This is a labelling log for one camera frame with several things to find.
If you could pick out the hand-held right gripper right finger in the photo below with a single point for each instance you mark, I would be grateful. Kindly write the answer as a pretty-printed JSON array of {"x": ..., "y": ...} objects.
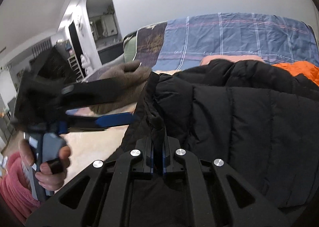
[{"x": 165, "y": 165}]

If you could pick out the person's left forearm pink sleeve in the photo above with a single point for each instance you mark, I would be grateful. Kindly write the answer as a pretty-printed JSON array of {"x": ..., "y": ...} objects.
[{"x": 15, "y": 187}]

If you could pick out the pink plush lettered blanket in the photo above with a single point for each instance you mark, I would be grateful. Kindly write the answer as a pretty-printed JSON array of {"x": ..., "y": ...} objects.
[{"x": 94, "y": 144}]

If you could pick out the green pillow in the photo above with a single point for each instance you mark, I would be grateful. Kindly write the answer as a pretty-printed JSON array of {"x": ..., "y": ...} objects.
[{"x": 130, "y": 47}]

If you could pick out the orange puffer jacket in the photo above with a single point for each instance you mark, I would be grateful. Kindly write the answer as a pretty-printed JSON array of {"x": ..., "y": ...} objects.
[{"x": 299, "y": 68}]

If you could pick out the black puffer jacket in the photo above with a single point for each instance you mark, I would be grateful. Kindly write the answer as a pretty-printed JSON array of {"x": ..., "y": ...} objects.
[{"x": 236, "y": 122}]

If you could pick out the blue plaid bed sheet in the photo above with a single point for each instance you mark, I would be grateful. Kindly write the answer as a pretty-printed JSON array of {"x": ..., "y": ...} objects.
[{"x": 236, "y": 34}]

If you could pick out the black wall panel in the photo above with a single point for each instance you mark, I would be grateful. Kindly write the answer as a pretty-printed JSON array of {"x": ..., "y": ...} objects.
[{"x": 74, "y": 38}]

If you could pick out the brown furry cloth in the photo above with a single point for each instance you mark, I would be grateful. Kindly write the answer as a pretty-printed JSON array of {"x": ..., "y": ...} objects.
[{"x": 129, "y": 74}]

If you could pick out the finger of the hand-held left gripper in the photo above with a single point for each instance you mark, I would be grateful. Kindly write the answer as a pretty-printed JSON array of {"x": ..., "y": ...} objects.
[
  {"x": 99, "y": 92},
  {"x": 114, "y": 120}
]

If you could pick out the white figurine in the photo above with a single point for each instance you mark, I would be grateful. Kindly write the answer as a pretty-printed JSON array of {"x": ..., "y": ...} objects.
[{"x": 86, "y": 63}]

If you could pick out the dark low cabinet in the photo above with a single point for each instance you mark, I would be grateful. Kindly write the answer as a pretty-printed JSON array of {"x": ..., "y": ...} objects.
[{"x": 111, "y": 52}]

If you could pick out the white glass door cabinet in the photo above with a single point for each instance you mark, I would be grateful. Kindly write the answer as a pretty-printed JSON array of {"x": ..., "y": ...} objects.
[{"x": 103, "y": 26}]

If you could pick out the pink quilted garment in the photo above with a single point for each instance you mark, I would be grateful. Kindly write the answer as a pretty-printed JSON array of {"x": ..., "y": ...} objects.
[{"x": 224, "y": 59}]

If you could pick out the white cubby shelf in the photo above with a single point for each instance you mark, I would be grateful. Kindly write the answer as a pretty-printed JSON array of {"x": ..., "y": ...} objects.
[{"x": 76, "y": 67}]

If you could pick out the person's left hand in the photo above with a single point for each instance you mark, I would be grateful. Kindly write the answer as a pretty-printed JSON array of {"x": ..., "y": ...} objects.
[{"x": 49, "y": 174}]

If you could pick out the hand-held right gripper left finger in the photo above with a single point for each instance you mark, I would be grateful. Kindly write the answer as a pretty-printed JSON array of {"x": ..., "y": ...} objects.
[{"x": 149, "y": 165}]

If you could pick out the dark printed blanket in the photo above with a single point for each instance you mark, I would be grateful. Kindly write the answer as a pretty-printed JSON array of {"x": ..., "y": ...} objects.
[{"x": 149, "y": 44}]

